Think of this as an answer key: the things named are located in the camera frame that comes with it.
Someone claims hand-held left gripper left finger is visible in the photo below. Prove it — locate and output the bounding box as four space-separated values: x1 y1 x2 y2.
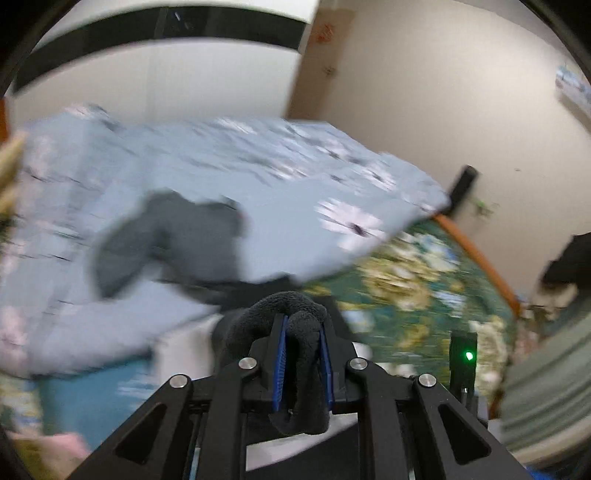
66 314 291 480

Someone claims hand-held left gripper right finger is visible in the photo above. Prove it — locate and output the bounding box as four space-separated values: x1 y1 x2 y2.
318 322 533 480

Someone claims dark grey fleece garment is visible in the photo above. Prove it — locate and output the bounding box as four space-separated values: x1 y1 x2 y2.
95 190 334 436

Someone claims person's striped sleeve forearm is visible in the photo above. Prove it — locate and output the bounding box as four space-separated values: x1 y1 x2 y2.
499 310 591 464

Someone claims green floral bedsheet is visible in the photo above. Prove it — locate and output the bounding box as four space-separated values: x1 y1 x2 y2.
302 217 520 407

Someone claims dark cloth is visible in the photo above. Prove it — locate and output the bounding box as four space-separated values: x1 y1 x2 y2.
538 233 591 298

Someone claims black bedpost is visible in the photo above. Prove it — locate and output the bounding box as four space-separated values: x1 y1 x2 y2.
447 165 480 217

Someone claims light blue floral duvet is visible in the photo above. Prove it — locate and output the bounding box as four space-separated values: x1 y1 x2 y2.
0 104 451 380

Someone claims pink cloth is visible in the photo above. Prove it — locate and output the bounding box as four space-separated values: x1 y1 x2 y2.
8 431 90 480

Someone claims beige door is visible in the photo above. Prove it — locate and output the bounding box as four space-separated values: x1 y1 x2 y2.
285 0 358 126

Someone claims wooden furniture edge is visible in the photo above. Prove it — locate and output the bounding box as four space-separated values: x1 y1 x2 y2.
0 99 29 220

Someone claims orange wooden bed rail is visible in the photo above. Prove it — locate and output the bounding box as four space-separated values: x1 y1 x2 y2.
433 213 522 317

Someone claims green plant wall sticker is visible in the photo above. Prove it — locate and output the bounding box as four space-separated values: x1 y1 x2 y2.
468 195 500 220

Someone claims framed wall picture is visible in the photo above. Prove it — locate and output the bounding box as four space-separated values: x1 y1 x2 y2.
553 64 591 118

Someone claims black wall band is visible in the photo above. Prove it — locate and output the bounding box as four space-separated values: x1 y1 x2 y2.
13 8 311 93

